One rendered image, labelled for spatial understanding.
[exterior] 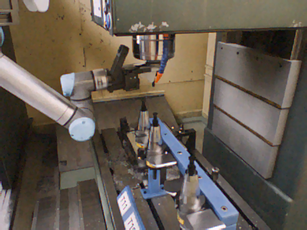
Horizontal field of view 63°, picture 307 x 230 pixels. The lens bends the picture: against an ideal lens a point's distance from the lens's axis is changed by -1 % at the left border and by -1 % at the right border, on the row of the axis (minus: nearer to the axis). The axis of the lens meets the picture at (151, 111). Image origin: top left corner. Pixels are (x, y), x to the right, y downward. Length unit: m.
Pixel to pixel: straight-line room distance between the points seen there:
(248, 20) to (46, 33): 1.46
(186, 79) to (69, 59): 0.97
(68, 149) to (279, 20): 1.44
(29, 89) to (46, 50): 1.18
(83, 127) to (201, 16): 0.45
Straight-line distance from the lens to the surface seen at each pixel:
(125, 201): 0.97
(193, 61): 2.21
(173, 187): 0.61
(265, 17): 0.78
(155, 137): 0.70
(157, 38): 0.89
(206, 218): 0.55
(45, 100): 0.78
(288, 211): 1.24
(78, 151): 1.78
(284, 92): 1.04
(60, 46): 1.93
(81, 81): 0.89
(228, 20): 0.71
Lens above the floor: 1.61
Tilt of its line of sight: 24 degrees down
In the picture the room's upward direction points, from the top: straight up
